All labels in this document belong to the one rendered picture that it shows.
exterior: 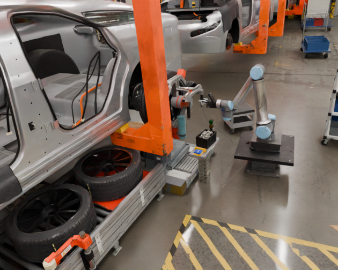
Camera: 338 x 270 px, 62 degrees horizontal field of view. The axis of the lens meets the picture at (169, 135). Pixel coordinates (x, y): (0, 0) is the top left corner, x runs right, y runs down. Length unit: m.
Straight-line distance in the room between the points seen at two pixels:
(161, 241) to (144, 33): 1.78
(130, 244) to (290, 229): 1.42
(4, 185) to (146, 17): 1.57
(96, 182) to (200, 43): 3.61
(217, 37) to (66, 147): 3.84
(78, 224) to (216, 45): 4.21
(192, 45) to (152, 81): 3.12
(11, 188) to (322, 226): 2.54
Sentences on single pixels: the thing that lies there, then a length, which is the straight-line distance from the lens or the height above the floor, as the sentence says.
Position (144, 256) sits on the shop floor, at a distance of 2.60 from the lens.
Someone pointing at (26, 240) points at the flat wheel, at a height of 0.50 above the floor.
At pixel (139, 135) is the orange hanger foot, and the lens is 2.85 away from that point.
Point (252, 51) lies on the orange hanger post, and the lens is 6.50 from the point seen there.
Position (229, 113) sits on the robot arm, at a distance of 3.09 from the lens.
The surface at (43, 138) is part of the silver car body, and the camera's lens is 2.33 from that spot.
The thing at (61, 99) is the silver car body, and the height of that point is 0.99.
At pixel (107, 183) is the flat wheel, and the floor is 0.48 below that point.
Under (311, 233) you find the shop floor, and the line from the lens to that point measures 2.87.
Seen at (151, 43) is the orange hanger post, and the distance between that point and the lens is 2.37.
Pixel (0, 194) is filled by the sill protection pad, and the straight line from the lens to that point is 2.22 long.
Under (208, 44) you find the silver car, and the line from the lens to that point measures 5.51.
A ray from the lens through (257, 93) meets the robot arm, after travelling 2.91.
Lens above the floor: 2.01
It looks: 28 degrees down
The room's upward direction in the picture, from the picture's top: 6 degrees counter-clockwise
